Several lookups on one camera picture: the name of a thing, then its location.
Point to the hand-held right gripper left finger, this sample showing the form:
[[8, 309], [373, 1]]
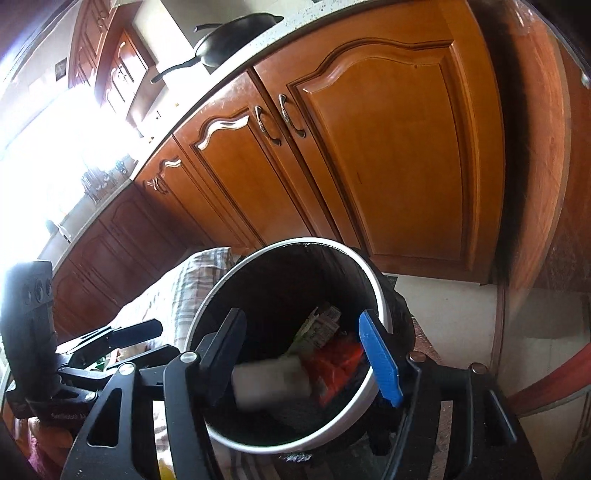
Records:
[[221, 360]]

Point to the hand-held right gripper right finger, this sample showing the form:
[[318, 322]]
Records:
[[381, 364]]

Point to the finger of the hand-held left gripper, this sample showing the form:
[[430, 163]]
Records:
[[152, 357], [134, 333]]

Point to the red plastic wrapper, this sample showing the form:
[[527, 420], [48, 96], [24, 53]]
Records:
[[339, 364]]

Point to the large white foam net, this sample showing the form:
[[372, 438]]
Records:
[[272, 381]]

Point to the green carton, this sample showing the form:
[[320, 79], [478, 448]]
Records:
[[318, 330]]

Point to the white bin with black liner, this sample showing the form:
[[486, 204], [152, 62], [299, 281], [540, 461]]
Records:
[[277, 286]]

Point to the plaid tablecloth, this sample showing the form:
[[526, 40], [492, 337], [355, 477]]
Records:
[[184, 286]]

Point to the utensil rack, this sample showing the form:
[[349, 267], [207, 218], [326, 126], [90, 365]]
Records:
[[99, 180]]

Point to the kitchen window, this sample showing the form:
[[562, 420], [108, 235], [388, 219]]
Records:
[[46, 161]]

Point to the wooden base cabinet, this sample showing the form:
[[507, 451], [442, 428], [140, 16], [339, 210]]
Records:
[[369, 138]]

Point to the white kitchen countertop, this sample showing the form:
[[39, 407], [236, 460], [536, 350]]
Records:
[[203, 94]]

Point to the black wok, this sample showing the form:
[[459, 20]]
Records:
[[235, 41]]

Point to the wooden door frame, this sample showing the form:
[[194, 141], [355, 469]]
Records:
[[554, 184]]

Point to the wooden wall cabinet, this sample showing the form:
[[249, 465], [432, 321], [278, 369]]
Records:
[[120, 64]]

